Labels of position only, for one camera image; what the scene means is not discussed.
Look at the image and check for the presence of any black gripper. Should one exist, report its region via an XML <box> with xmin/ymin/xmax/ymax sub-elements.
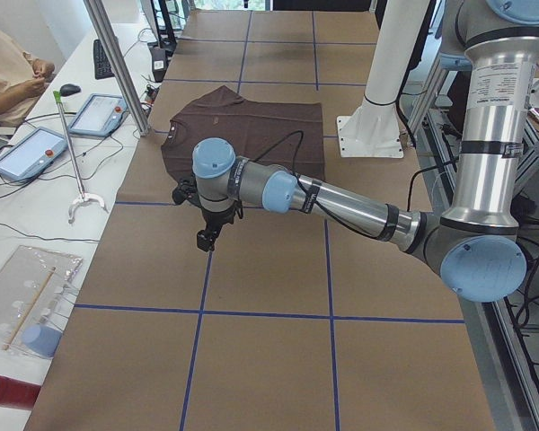
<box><xmin>197</xmin><ymin>207</ymin><xmax>234</xmax><ymax>251</ymax></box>

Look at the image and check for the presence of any dark brown t-shirt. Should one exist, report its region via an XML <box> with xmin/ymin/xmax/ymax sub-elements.
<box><xmin>161</xmin><ymin>86</ymin><xmax>325</xmax><ymax>180</ymax></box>

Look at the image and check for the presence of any reacher grabber tool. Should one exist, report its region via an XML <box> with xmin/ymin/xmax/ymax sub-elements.
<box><xmin>53</xmin><ymin>91</ymin><xmax>108</xmax><ymax>224</ymax></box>

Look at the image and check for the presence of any far blue teach pendant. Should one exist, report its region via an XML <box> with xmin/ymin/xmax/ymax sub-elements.
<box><xmin>68</xmin><ymin>93</ymin><xmax>128</xmax><ymax>137</ymax></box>

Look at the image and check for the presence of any blue teach pendant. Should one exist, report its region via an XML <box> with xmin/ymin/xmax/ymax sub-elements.
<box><xmin>0</xmin><ymin>128</ymin><xmax>67</xmax><ymax>180</ymax></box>
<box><xmin>68</xmin><ymin>93</ymin><xmax>128</xmax><ymax>137</ymax></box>

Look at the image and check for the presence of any black power adapter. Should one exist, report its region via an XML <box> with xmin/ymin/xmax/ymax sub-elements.
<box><xmin>149</xmin><ymin>46</ymin><xmax>168</xmax><ymax>83</ymax></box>

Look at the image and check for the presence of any black keyboard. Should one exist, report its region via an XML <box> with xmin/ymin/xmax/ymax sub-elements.
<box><xmin>93</xmin><ymin>39</ymin><xmax>114</xmax><ymax>80</ymax></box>

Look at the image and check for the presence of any near blue teach pendant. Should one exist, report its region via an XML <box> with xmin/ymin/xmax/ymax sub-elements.
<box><xmin>0</xmin><ymin>128</ymin><xmax>67</xmax><ymax>180</ymax></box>

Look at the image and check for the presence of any clear plastic bag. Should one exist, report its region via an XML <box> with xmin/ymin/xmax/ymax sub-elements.
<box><xmin>0</xmin><ymin>246</ymin><xmax>83</xmax><ymax>358</ymax></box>

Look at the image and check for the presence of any black computer mouse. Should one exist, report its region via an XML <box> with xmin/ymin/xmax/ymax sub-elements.
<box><xmin>59</xmin><ymin>84</ymin><xmax>81</xmax><ymax>97</ymax></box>

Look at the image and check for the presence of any seated person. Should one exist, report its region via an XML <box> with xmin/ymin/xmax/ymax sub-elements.
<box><xmin>0</xmin><ymin>31</ymin><xmax>55</xmax><ymax>128</ymax></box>

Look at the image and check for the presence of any red cylinder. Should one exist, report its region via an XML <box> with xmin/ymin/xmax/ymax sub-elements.
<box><xmin>0</xmin><ymin>375</ymin><xmax>41</xmax><ymax>410</ymax></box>

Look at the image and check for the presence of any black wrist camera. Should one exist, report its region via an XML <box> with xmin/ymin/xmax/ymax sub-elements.
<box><xmin>172</xmin><ymin>175</ymin><xmax>200</xmax><ymax>207</ymax></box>

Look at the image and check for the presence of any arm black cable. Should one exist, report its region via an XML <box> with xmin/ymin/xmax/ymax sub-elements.
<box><xmin>233</xmin><ymin>129</ymin><xmax>396</xmax><ymax>239</ymax></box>

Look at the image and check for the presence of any white camera mast pedestal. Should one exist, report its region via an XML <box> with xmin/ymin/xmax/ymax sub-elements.
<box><xmin>337</xmin><ymin>0</ymin><xmax>433</xmax><ymax>159</ymax></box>

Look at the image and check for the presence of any aluminium frame post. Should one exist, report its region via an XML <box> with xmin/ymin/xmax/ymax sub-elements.
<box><xmin>84</xmin><ymin>0</ymin><xmax>150</xmax><ymax>136</ymax></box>

